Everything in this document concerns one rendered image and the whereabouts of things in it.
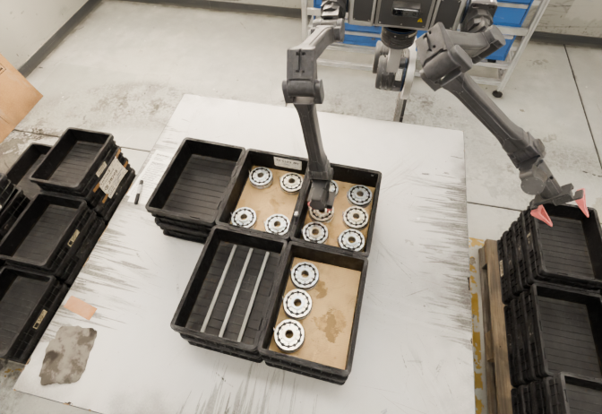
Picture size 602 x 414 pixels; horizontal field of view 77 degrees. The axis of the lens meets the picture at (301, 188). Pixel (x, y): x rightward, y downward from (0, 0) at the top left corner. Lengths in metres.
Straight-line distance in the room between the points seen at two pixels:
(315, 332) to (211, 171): 0.85
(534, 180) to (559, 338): 1.10
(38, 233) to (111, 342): 1.03
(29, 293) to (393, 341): 1.88
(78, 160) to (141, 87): 1.35
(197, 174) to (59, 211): 1.03
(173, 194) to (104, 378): 0.74
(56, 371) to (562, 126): 3.53
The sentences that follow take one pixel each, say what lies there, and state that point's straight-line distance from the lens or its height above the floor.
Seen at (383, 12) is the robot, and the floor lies 1.43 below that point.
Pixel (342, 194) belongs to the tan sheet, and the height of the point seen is 0.83.
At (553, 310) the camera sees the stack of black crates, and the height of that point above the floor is 0.38.
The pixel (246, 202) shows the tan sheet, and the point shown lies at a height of 0.83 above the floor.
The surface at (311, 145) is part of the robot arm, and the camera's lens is 1.21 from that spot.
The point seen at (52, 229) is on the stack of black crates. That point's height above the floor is 0.38.
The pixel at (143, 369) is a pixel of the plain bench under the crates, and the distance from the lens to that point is 1.62.
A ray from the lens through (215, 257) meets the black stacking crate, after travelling 1.54.
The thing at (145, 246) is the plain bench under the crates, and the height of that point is 0.70.
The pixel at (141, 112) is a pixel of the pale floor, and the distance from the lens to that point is 3.49.
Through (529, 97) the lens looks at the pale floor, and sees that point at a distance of 3.78.
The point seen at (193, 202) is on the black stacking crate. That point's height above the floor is 0.83.
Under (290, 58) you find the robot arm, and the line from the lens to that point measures 1.07.
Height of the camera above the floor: 2.18
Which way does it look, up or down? 55 degrees down
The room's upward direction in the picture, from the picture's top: 2 degrees counter-clockwise
